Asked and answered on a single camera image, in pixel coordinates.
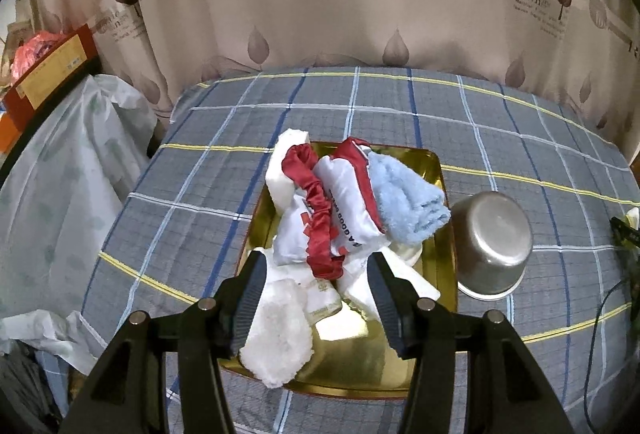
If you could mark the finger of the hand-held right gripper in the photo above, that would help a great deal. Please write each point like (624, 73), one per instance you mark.
(627, 234)

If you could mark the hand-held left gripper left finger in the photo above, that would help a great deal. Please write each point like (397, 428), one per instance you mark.
(247, 309)

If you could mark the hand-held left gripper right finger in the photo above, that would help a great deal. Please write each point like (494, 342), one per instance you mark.
(390, 309)

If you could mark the white fluffy cloth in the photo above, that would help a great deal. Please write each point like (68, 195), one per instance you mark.
(277, 334)

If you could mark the red and gold tin box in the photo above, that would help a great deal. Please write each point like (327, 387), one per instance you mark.
(350, 364)

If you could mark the light blue towel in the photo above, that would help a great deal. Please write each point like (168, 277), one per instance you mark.
(405, 199)

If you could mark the white pouch with red trim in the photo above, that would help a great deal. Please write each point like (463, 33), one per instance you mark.
(340, 199)

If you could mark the thick white towel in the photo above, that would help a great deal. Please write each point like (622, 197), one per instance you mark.
(280, 169)

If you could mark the stainless steel bowl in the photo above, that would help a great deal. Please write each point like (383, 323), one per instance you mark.
(492, 239)

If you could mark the grey plaid sheet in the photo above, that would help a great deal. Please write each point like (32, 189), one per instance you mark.
(200, 194)

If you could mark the white plastic cover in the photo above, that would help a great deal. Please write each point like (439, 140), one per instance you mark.
(55, 194)

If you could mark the beige leaf print curtain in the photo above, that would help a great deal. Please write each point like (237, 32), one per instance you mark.
(350, 14)

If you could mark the red and yellow cardboard box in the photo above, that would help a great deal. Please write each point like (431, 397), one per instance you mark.
(50, 74)

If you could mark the orange plastic bag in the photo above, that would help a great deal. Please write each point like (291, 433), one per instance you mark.
(35, 52)

